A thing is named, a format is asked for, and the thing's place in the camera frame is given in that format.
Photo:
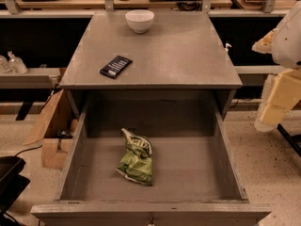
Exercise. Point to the black chair base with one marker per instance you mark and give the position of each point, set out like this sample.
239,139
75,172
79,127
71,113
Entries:
12,184

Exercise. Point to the open grey top drawer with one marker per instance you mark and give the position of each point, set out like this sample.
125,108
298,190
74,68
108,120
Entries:
194,178

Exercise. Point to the white pump dispenser top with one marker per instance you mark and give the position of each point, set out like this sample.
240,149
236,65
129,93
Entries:
227,47

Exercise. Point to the green jalapeno chip bag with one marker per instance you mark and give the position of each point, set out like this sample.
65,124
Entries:
136,164

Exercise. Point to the white ceramic bowl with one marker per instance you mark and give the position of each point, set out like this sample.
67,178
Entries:
139,20

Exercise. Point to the grey cabinet with counter top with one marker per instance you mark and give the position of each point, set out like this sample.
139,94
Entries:
181,50

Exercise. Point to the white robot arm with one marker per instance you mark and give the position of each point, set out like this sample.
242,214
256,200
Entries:
284,41

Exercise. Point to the dark blue snack packet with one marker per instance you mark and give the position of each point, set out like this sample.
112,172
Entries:
113,68

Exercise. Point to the open cardboard box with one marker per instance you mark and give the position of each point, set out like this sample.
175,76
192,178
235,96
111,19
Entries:
54,130

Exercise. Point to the clear sanitizer bottle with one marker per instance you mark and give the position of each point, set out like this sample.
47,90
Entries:
16,64

